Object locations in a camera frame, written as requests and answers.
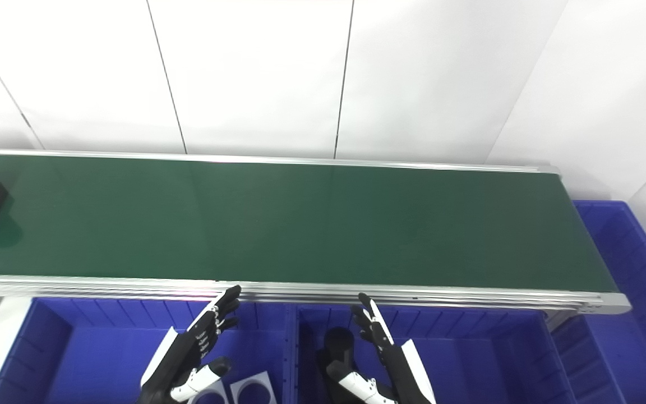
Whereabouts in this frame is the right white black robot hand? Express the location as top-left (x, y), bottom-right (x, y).
top-left (326, 293), bottom-right (436, 404)

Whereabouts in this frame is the blue bin with black parts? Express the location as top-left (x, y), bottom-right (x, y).
top-left (289, 303), bottom-right (579, 404)

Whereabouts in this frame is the green conveyor belt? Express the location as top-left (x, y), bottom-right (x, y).
top-left (0, 148), bottom-right (632, 316)
top-left (0, 154), bottom-right (619, 293)

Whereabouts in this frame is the white square ring part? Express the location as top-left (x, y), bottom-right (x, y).
top-left (188, 380), bottom-right (229, 404)
top-left (229, 370), bottom-right (279, 404)

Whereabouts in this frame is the empty blue bin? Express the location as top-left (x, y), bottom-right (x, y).
top-left (550, 200), bottom-right (646, 404)

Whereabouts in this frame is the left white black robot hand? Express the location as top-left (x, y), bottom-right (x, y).
top-left (137, 285), bottom-right (242, 404)

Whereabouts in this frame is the blue bin with white parts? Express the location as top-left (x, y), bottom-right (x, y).
top-left (0, 297), bottom-right (297, 404)

